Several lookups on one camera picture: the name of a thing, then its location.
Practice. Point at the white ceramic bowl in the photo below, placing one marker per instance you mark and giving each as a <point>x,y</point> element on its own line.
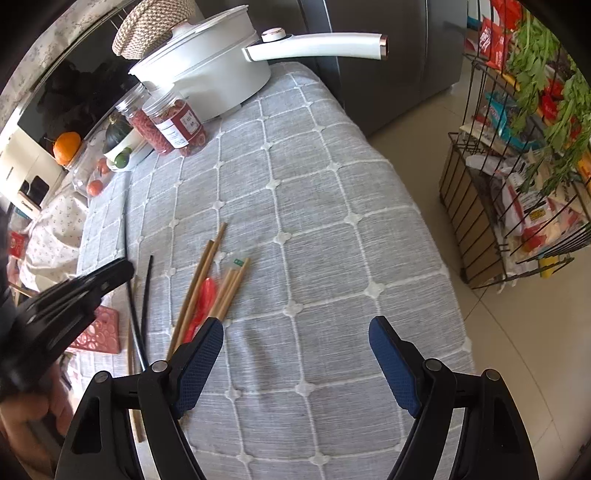
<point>136,147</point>

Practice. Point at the person's left hand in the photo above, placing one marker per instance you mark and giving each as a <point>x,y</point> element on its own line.
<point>18,429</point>

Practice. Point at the black chopstick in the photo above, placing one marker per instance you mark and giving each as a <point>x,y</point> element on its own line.
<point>147,300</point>
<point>137,323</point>

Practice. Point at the small green fruit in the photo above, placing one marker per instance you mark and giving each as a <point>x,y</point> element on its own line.
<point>122,159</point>

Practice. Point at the jar with red label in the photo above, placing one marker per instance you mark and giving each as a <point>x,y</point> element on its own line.
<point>18,244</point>

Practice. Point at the wooden chopsticks pair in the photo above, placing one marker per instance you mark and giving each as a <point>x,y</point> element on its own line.
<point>238,286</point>

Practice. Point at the pink plastic basket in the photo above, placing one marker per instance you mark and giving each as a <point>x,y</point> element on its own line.
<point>99,332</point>

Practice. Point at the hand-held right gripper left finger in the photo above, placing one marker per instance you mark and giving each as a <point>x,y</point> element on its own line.
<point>198,369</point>

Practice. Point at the white electric pot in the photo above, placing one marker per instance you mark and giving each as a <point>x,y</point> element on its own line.
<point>207,74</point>

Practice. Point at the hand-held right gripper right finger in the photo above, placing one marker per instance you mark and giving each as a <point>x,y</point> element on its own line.
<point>395,364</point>

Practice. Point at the glass jar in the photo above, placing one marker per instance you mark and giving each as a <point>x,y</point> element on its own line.
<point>83,175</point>

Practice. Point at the grey refrigerator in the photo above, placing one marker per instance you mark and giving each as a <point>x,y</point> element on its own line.
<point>392,27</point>

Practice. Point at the red snack packets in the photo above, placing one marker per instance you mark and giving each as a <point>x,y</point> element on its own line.
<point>496,37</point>

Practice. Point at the black microwave oven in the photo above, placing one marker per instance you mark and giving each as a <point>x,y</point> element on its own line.
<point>74,92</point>

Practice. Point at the white air fryer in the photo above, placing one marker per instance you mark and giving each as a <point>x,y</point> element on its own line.
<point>27,170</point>

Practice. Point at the large orange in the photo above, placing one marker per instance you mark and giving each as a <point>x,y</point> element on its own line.
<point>67,147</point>

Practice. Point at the clear jar of dried red fruit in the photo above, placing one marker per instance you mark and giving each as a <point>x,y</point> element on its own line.
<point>178,124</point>

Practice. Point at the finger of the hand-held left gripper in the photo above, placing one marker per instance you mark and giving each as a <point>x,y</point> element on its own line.
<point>106,274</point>
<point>69,314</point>

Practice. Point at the small tangerine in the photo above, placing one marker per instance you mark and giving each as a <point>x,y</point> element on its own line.
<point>103,166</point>
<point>95,188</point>

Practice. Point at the white plastic bags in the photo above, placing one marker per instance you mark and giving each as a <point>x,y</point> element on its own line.
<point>521,203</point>

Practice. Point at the brown cardboard box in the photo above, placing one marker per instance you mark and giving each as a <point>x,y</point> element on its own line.
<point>466,203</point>

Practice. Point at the red plastic spoon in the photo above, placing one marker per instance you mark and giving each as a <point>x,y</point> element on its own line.
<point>205,295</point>

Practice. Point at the green leafy vegetables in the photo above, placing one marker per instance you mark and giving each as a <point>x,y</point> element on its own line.
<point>568,115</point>

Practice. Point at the floral cover cloth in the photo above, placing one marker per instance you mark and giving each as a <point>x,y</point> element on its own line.
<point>27,60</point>

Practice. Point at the dark green pumpkin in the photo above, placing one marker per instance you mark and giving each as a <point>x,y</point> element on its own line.
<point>119,131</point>

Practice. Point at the clear jar of goji berries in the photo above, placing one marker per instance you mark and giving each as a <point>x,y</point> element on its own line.
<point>138,120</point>

